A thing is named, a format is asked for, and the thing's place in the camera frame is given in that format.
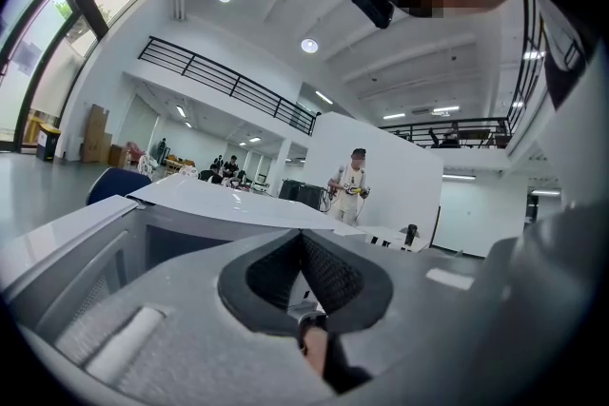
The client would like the black crate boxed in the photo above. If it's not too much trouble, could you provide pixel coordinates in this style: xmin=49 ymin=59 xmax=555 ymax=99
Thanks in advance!
xmin=278 ymin=179 xmax=330 ymax=212

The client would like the white table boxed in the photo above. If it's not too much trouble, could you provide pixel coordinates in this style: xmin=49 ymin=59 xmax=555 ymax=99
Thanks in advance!
xmin=356 ymin=224 xmax=432 ymax=254

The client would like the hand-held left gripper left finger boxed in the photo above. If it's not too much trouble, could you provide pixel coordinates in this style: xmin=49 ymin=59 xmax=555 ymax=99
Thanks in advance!
xmin=28 ymin=228 xmax=334 ymax=403

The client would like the white board panel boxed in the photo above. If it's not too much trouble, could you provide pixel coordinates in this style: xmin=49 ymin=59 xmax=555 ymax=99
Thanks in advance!
xmin=125 ymin=172 xmax=367 ymax=238

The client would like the black balcony railing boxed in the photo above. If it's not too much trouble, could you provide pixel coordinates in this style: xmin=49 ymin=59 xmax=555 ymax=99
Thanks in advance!
xmin=137 ymin=35 xmax=319 ymax=137
xmin=379 ymin=0 xmax=548 ymax=150

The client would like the black head-worn camera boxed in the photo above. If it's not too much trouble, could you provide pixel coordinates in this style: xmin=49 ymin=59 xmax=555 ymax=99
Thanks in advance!
xmin=349 ymin=0 xmax=396 ymax=30

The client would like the person's white shirt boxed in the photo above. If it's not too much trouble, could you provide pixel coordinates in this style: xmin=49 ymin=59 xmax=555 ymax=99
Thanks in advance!
xmin=521 ymin=0 xmax=609 ymax=211

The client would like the person's right forearm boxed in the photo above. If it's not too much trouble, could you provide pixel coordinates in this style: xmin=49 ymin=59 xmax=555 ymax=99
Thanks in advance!
xmin=298 ymin=313 xmax=330 ymax=377

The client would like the yellow and black bin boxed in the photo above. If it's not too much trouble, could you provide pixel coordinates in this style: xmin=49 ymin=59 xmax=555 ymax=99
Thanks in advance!
xmin=36 ymin=123 xmax=63 ymax=163

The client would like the white partition wall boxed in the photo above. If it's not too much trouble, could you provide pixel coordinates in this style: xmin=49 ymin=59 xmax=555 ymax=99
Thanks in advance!
xmin=302 ymin=110 xmax=444 ymax=248

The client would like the blue chair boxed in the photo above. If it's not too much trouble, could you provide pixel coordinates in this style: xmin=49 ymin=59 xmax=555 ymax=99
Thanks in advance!
xmin=86 ymin=166 xmax=154 ymax=206

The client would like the tall cardboard box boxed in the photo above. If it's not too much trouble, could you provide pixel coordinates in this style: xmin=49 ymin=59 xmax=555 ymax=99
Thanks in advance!
xmin=82 ymin=103 xmax=114 ymax=164

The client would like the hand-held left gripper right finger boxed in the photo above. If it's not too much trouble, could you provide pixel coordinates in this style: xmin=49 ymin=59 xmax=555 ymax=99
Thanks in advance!
xmin=299 ymin=228 xmax=608 ymax=403

